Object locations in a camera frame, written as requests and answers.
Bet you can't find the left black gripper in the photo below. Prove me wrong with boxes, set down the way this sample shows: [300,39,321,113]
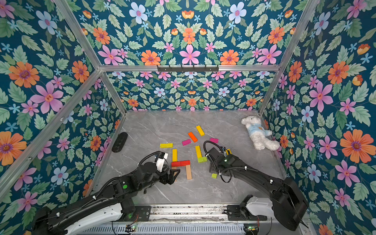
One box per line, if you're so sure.
[137,164,181,192]

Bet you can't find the red block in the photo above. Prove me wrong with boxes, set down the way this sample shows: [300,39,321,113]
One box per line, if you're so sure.
[180,160,191,166]
[171,162,181,167]

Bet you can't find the natural wood block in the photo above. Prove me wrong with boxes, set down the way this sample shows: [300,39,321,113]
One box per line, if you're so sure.
[171,167,180,182]
[185,165,193,180]

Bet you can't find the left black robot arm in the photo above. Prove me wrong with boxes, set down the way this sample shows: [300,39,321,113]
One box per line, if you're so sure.
[30,151,180,235]

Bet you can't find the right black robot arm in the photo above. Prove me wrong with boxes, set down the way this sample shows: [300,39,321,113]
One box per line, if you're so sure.
[205,148,309,231]

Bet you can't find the magenta block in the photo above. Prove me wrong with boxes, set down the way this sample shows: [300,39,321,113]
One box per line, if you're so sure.
[210,138,219,144]
[182,139,192,146]

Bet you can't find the yellow flat block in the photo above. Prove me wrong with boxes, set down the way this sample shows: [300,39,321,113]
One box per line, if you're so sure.
[160,143,173,148]

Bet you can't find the long orange block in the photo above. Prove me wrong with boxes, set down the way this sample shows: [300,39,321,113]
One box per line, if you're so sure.
[188,132,198,143]

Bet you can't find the white teddy bear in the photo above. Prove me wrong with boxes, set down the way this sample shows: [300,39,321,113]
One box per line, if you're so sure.
[241,116,280,151]

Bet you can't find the black oval case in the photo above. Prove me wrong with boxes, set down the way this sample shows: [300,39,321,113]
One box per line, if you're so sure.
[112,132,128,153]

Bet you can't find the metal base rail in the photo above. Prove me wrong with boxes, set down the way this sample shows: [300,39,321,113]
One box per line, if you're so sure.
[123,203,312,224]

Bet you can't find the black hook rail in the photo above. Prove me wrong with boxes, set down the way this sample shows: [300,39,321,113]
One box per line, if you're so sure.
[157,65,219,72]

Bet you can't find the horizontal aluminium frame bar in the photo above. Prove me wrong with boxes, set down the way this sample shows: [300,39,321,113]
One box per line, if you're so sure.
[100,65,280,72]

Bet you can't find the left aluminium frame bar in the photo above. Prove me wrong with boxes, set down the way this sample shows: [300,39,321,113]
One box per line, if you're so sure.
[1,69,102,200]

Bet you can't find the aluminium frame post back right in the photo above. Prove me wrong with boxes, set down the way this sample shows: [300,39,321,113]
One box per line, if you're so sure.
[258,0,320,117]

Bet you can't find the aluminium frame post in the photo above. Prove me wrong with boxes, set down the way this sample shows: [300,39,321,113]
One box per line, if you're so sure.
[258,0,320,117]
[54,1,126,116]

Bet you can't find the aluminium frame post back left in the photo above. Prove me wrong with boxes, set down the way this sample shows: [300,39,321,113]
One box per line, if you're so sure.
[54,1,126,116]

